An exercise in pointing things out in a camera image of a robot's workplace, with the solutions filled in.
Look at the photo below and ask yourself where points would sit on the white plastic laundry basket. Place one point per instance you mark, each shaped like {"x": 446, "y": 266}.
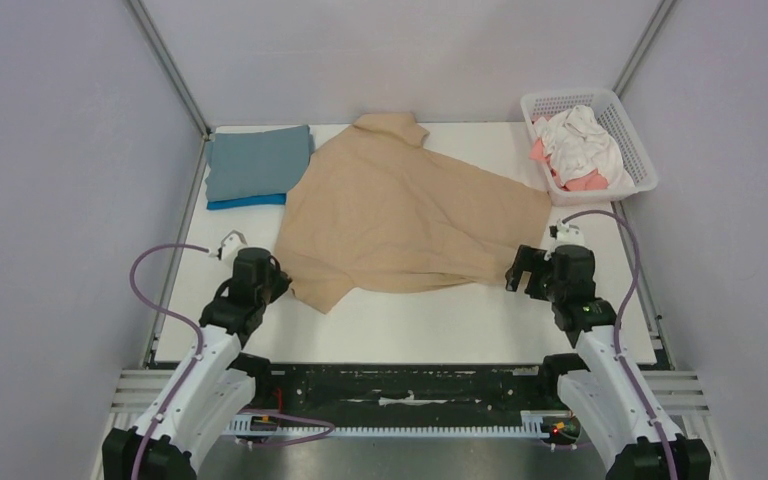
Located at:
{"x": 611, "y": 115}

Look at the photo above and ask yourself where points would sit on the beige t shirt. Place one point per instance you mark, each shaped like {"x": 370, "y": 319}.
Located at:
{"x": 376, "y": 210}

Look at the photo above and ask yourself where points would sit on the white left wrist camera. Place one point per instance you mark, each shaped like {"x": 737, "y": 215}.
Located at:
{"x": 230, "y": 245}

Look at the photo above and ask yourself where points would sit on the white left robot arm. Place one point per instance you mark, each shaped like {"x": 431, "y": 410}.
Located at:
{"x": 214, "y": 381}

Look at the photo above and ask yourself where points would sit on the folded bright blue t shirt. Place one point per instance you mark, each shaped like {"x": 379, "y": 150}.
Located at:
{"x": 258, "y": 200}

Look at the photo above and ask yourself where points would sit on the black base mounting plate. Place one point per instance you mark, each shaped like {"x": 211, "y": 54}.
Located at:
{"x": 406, "y": 395}

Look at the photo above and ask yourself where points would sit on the white slotted cable duct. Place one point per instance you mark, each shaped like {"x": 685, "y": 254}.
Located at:
{"x": 527, "y": 425}

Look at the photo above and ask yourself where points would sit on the white t shirt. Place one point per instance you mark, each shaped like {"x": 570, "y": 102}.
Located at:
{"x": 612, "y": 167}

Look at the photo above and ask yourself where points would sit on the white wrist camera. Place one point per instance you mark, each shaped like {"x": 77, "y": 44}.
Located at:
{"x": 566, "y": 234}
{"x": 230, "y": 245}

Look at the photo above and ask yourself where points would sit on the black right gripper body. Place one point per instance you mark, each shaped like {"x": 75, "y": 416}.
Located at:
{"x": 529, "y": 273}

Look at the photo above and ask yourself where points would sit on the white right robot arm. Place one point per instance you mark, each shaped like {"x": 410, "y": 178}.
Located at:
{"x": 598, "y": 383}

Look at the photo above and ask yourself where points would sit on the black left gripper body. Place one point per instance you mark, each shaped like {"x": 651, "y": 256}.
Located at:
{"x": 269, "y": 291}

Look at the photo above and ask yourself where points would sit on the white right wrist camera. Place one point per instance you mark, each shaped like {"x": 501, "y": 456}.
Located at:
{"x": 566, "y": 234}

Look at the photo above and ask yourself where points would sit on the folded grey-blue t shirt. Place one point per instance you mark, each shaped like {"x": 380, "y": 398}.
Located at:
{"x": 258, "y": 164}

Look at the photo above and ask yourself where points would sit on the pink t shirt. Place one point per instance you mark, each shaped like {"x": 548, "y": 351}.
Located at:
{"x": 571, "y": 145}

